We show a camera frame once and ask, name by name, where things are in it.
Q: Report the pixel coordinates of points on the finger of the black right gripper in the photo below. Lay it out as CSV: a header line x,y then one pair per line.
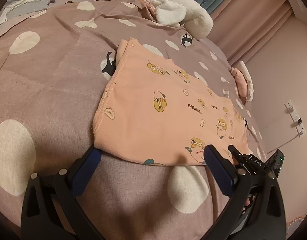
x,y
236,155

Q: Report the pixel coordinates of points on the mauve polka dot bedspread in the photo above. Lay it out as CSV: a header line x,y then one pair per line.
x,y
54,68

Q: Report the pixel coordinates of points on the peach cartoon print garment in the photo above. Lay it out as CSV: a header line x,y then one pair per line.
x,y
152,112

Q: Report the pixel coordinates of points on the white wall power strip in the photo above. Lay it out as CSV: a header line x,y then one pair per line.
x,y
296,119

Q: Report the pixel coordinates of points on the folded pink white clothes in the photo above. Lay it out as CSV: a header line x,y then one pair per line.
x,y
244,84

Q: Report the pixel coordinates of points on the white fluffy blanket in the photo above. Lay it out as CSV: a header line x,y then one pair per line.
x,y
197,22

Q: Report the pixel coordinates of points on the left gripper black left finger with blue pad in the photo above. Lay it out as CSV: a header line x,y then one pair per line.
x,y
82,170

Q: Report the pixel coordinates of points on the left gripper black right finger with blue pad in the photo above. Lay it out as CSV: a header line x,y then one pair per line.
x,y
222,170

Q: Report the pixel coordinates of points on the pink curtain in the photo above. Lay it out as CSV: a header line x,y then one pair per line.
x,y
242,27

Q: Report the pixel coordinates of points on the grey white folded garment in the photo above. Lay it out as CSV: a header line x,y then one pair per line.
x,y
15,8

